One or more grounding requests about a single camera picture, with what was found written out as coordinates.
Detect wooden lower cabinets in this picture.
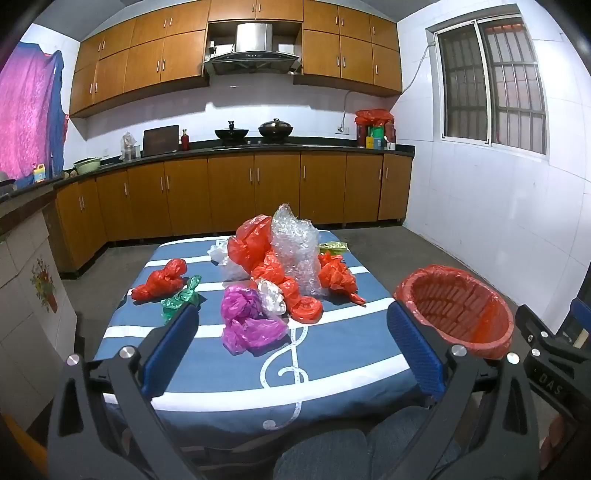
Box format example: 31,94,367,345
46,152,413,278

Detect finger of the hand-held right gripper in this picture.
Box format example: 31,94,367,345
570,298,591,333
516,304,561,347

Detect black wok with lid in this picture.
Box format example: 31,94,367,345
257,119,294,140

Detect person's left leg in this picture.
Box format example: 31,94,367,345
272,428,370,480

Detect large red plastic bag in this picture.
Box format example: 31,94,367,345
228,214,278,275

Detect person's leg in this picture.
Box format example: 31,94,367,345
365,406,462,480
272,428,370,480

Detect dark brown board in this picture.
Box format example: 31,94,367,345
143,124,180,157

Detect large white plastic bag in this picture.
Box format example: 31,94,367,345
207,237,252,281

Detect black countertop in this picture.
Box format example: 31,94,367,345
0,137,415,204

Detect red lined plastic basket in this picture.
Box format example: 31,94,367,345
392,264,515,361

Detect blue striped music-note cloth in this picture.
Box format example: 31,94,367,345
92,229,435,450

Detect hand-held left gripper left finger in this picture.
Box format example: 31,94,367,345
46,302,204,480

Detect green plastic bag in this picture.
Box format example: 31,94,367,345
161,275,203,325

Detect jar under clear bag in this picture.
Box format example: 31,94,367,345
121,131,141,161

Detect wooden cabinets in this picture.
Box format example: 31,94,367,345
46,152,413,278
69,0,403,118

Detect pink and blue hanging cloth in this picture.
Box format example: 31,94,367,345
0,41,65,181

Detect flower sticker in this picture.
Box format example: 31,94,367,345
30,258,58,315

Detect small white plastic bag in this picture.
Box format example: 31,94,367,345
255,279,288,318

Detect purple plastic bag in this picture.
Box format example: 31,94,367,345
221,285,290,355

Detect wooden upper cabinets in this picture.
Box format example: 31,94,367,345
69,0,403,118

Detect person's right leg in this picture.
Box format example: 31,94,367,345
365,406,462,480

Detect twisted red plastic bag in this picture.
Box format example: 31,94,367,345
252,256,325,324

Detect steel range hood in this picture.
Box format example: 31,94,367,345
203,22,301,77

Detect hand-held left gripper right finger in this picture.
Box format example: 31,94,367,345
387,300,541,480

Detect clear bubble wrap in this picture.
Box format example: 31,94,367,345
270,203,322,297

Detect black wok with knob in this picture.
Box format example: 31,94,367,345
215,120,250,140

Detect barred window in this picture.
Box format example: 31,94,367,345
436,18,548,155

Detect red bag over jars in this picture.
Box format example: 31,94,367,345
355,109,396,126

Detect person's right hand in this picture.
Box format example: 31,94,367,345
539,413,572,463

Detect white wall cable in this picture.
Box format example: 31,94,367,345
344,44,437,127

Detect small knotted red plastic bag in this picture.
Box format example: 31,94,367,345
131,258,188,303

